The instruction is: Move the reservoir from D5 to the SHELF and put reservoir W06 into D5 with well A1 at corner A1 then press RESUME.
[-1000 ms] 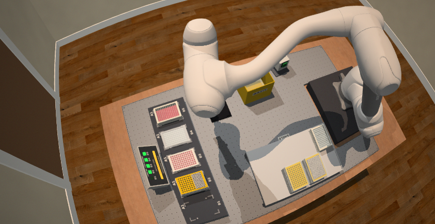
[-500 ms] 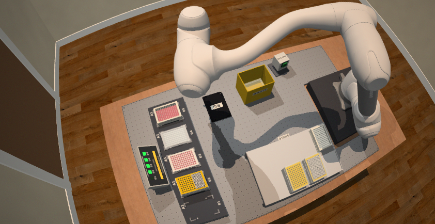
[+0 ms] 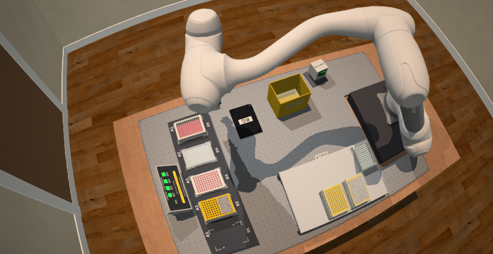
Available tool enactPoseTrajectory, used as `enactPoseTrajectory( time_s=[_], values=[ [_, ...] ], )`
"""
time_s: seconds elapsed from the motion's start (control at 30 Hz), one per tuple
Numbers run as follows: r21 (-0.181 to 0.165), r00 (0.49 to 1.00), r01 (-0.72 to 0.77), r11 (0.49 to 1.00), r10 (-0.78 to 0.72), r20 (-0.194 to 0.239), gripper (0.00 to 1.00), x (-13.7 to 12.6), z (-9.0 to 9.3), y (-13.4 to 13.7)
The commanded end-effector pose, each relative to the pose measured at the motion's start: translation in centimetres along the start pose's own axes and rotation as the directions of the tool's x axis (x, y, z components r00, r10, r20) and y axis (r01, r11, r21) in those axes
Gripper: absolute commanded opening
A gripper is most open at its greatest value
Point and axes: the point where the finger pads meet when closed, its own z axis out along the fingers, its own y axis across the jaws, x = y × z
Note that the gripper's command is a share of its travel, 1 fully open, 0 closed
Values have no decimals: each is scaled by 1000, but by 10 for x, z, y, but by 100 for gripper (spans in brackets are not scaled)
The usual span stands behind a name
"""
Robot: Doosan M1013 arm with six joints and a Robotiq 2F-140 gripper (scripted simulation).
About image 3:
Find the black flat pad with rg label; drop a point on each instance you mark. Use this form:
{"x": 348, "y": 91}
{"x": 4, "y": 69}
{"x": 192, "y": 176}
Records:
{"x": 245, "y": 121}

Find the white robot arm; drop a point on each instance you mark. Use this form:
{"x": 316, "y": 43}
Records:
{"x": 207, "y": 74}

